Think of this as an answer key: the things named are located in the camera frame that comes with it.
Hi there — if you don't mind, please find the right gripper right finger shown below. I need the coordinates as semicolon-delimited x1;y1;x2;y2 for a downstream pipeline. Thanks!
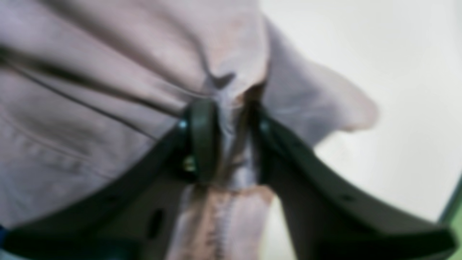
249;102;457;260

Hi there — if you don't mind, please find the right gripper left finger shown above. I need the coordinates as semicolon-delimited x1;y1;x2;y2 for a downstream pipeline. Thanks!
1;99;220;260

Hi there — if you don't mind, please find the mauve pink t-shirt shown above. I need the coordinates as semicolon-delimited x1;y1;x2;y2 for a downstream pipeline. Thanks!
0;0;379;260

